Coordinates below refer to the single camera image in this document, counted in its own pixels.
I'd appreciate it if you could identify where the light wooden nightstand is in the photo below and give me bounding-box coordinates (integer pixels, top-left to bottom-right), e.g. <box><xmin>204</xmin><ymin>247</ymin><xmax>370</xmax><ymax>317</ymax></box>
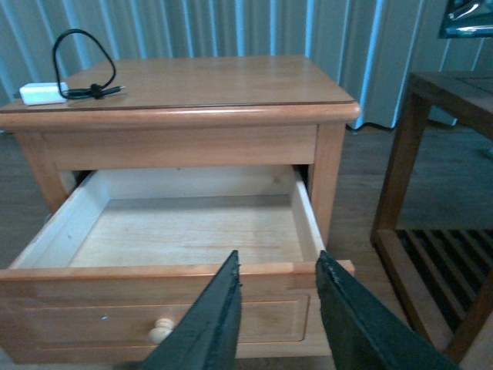
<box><xmin>1</xmin><ymin>55</ymin><xmax>361</xmax><ymax>237</ymax></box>

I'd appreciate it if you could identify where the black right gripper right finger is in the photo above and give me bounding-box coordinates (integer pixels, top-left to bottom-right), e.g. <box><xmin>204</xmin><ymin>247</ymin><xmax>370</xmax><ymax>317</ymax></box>
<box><xmin>316</xmin><ymin>251</ymin><xmax>458</xmax><ymax>369</ymax></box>

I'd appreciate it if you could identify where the black charger cable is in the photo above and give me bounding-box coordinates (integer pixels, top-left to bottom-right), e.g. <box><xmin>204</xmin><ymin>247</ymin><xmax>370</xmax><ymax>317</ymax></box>
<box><xmin>52</xmin><ymin>29</ymin><xmax>127</xmax><ymax>100</ymax></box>

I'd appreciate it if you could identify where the dark wooden side table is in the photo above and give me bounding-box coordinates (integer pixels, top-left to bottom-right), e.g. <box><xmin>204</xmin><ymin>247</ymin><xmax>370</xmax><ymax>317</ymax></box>
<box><xmin>371</xmin><ymin>72</ymin><xmax>492</xmax><ymax>369</ymax></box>

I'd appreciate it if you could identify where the white charger block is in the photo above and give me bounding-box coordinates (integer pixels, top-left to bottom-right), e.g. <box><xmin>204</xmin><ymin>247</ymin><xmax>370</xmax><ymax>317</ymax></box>
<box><xmin>19</xmin><ymin>82</ymin><xmax>68</xmax><ymax>106</ymax></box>

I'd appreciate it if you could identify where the light blue pleated curtain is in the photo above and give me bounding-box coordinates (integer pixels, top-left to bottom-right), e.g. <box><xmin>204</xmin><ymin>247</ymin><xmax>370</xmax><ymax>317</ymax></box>
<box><xmin>1</xmin><ymin>1</ymin><xmax>492</xmax><ymax>129</ymax></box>

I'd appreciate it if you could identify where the wooden drawer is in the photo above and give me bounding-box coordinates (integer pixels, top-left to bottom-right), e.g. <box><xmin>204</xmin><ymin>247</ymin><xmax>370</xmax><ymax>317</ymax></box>
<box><xmin>1</xmin><ymin>165</ymin><xmax>330</xmax><ymax>363</ymax></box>

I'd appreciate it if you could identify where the dark object upper corner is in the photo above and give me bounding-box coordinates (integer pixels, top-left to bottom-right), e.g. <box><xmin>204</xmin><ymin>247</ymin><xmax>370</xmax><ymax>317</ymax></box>
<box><xmin>438</xmin><ymin>0</ymin><xmax>492</xmax><ymax>39</ymax></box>

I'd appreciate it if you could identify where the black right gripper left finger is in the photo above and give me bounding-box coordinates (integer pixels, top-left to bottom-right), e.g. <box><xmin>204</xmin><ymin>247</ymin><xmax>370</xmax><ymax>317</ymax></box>
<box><xmin>142</xmin><ymin>251</ymin><xmax>242</xmax><ymax>369</ymax></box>

